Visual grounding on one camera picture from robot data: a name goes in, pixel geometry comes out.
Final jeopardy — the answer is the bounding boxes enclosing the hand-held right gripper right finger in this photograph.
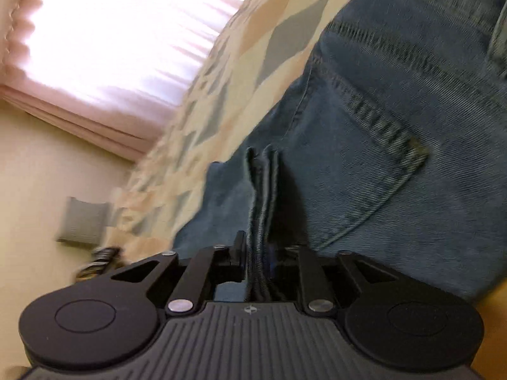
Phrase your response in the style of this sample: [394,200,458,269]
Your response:
[267,245,401,317]

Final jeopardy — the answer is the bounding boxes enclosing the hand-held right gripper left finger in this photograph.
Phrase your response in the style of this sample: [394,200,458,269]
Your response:
[110,230,247,317]

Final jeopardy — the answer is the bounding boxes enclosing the blue denim jeans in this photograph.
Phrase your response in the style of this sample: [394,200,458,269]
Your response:
[172,0,507,305]

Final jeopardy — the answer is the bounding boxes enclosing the dark striped object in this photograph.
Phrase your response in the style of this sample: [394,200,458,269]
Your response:
[75,246,123,283]

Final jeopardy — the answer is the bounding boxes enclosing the diamond patterned quilt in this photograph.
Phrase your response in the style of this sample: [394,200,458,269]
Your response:
[106,0,387,266]

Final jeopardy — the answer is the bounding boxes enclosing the sheer pink curtain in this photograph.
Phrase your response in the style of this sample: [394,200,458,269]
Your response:
[0,0,270,163]

